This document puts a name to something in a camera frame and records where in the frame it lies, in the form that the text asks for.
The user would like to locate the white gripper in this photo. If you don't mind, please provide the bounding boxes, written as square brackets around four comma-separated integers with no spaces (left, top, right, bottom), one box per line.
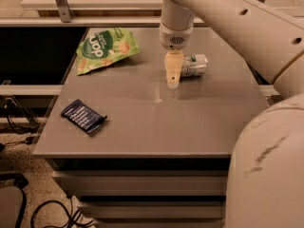
[160,22,193,89]

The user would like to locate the white 7up soda can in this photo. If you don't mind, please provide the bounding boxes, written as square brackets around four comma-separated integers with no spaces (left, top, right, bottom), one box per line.
[180,54,208,77]

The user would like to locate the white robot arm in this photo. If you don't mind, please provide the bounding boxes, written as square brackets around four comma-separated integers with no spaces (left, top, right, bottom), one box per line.
[167,0,304,228]

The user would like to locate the green snack chip bag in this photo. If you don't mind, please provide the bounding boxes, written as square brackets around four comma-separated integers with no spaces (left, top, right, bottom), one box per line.
[76,28,140,75]

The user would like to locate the grey drawer cabinet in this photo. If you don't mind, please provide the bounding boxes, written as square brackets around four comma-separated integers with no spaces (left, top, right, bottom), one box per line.
[34,28,267,228]

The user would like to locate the dark blue snack packet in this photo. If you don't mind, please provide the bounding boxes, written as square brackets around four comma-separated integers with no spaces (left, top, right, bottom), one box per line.
[61,100,107,134]

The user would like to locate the top grey drawer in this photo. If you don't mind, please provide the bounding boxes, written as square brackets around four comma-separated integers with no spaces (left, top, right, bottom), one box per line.
[52,171,227,197]

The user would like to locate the grey drawer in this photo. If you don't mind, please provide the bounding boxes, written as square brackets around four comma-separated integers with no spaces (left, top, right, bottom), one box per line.
[78,202,225,219]
[52,171,227,197]

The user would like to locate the middle grey drawer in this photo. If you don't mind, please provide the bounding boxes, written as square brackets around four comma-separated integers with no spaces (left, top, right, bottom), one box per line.
[78,202,225,219]

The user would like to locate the black chair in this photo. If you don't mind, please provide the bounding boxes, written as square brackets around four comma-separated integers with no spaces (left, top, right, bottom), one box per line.
[0,173,29,228]

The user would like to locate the left metal bracket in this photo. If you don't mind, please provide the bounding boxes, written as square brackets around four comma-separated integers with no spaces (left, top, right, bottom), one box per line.
[55,0,72,23]

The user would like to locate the black cables at left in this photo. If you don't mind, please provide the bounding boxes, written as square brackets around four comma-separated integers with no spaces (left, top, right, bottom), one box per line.
[0,95,41,147]

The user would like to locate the black floor cable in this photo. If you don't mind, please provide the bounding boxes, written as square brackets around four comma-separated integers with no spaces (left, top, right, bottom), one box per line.
[30,195,94,228]

